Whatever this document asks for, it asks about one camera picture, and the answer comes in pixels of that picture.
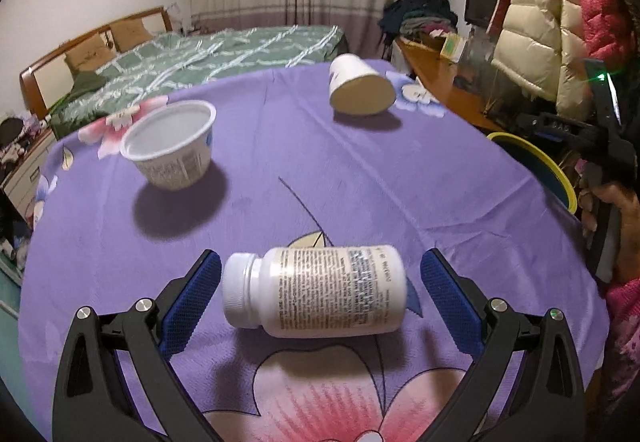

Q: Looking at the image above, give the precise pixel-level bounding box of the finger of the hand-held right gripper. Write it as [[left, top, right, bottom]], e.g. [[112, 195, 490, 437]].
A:
[[515, 112, 589, 144]]

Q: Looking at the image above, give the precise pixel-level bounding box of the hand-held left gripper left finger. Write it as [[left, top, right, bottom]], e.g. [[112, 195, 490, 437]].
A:
[[52, 248, 223, 442]]

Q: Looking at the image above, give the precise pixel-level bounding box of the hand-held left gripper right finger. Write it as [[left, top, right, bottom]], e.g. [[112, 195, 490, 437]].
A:
[[420, 248, 586, 442]]

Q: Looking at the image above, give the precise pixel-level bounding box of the yellow-rimmed blue bin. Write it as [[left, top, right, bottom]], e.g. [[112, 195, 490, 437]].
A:
[[486, 132, 579, 216]]

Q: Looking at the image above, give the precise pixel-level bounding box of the white pill bottle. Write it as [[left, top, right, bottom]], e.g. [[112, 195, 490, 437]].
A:
[[221, 244, 408, 339]]

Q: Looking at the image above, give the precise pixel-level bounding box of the person's right forearm pink sleeve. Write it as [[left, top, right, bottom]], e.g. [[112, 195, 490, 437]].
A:
[[602, 279, 640, 423]]

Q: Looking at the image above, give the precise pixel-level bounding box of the person's right hand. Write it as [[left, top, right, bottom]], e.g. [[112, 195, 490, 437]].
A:
[[577, 183, 640, 285]]

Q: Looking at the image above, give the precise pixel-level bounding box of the wooden side desk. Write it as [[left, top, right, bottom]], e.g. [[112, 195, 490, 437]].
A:
[[394, 36, 507, 134]]

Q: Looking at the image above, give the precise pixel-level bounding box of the small green box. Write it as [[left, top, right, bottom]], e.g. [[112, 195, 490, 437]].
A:
[[440, 32, 469, 64]]

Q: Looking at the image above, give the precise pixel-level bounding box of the white plastic yogurt cup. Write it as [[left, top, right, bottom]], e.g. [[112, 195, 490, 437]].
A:
[[120, 99, 217, 192]]

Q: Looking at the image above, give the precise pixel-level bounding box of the purple floral tablecloth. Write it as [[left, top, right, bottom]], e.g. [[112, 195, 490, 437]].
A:
[[17, 57, 611, 442]]

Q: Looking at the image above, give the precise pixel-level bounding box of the pile of dark clothes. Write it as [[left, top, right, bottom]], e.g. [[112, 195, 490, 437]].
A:
[[377, 0, 459, 41]]

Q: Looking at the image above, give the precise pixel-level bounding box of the white paper cup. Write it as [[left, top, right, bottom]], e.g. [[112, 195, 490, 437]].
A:
[[328, 53, 397, 117]]

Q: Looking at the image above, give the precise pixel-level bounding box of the white nightstand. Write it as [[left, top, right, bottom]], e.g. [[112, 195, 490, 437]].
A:
[[0, 132, 56, 219]]

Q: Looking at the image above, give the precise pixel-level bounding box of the dark green blanket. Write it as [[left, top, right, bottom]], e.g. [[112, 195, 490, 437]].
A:
[[49, 72, 109, 124]]

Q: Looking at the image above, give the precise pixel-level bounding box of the green checked quilt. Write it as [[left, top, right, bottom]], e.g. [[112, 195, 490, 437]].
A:
[[50, 24, 348, 140]]

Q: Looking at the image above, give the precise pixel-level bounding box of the dark clothes pile on nightstand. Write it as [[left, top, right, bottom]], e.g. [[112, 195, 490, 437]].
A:
[[0, 117, 32, 159]]

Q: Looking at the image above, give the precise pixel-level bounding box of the brown pillow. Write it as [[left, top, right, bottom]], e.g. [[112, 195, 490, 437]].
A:
[[65, 33, 117, 74], [110, 19, 157, 54]]

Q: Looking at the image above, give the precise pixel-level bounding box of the wooden bed headboard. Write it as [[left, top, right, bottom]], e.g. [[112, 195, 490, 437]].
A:
[[20, 6, 173, 121]]

